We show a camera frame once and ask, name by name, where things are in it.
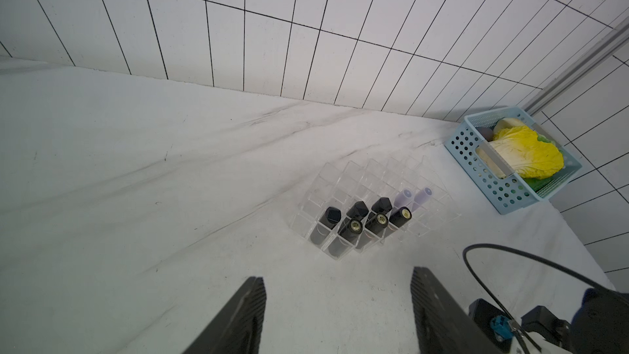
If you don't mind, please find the clear acrylic lipstick organizer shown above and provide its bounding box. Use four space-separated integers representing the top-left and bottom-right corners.
289 156 461 261

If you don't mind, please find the blue plastic basket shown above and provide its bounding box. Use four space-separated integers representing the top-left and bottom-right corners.
445 107 582 215

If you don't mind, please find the dark eggplant toy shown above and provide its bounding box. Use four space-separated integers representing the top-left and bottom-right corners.
477 127 494 142

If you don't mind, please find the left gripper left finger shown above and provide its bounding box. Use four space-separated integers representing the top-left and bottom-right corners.
183 276 267 354

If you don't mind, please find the purple lip balm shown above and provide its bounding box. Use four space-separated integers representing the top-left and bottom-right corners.
393 188 414 210
410 187 432 211

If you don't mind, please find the yellow green toy cabbage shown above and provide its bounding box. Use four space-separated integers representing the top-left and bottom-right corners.
489 118 565 180

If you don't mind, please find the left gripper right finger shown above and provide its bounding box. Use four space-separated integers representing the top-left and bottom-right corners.
410 267 491 353

